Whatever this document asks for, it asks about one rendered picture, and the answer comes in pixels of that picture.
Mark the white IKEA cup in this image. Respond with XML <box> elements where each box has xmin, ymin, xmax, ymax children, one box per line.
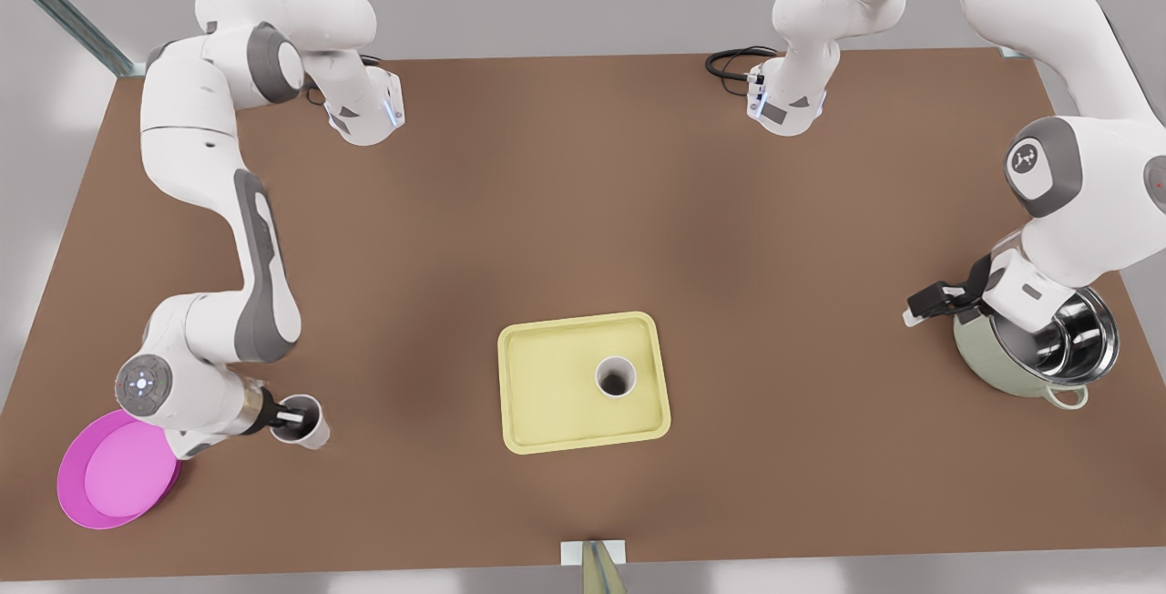
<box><xmin>273</xmin><ymin>394</ymin><xmax>332</xmax><ymax>451</ymax></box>
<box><xmin>595</xmin><ymin>355</ymin><xmax>637</xmax><ymax>400</ymax></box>

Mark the pale yellow tray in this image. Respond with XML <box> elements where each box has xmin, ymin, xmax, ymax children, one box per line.
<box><xmin>497</xmin><ymin>312</ymin><xmax>672</xmax><ymax>456</ymax></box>

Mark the pale green steel pot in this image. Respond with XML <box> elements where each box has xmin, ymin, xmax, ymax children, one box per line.
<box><xmin>952</xmin><ymin>284</ymin><xmax>1121</xmax><ymax>411</ymax></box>

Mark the pink plate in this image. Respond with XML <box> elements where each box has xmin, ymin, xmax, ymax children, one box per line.
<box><xmin>56</xmin><ymin>408</ymin><xmax>181</xmax><ymax>531</ymax></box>

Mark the black cable loop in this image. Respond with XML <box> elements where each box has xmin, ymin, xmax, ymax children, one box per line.
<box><xmin>705</xmin><ymin>46</ymin><xmax>781</xmax><ymax>85</ymax></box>

